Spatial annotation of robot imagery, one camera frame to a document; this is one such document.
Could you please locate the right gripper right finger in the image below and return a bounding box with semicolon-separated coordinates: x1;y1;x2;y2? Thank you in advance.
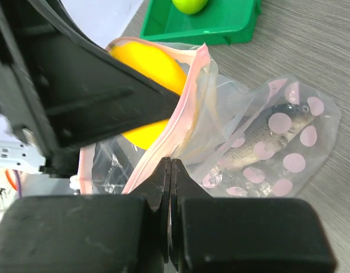
170;159;214;264

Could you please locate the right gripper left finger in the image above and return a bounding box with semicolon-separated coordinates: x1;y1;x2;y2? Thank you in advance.
130;157;171;263

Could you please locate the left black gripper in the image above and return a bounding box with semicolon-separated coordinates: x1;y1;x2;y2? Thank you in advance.
0;1;180;176

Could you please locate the yellow fake fruit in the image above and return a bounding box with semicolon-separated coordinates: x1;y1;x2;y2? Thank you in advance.
110;42;187;150

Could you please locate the clear zip top bag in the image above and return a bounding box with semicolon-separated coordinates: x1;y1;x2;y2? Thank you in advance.
70;37;341;197

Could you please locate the grey fake fish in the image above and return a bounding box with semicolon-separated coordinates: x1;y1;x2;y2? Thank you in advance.
217;102;315;171

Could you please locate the green fake fruit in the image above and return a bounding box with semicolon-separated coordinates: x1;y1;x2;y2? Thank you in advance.
172;0;208;15

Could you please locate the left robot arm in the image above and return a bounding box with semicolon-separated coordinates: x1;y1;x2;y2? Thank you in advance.
0;1;180;178

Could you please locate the green plastic tray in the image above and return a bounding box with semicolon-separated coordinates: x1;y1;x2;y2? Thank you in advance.
140;1;261;46

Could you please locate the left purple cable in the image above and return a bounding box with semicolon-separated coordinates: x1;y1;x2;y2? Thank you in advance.
14;169;24;197

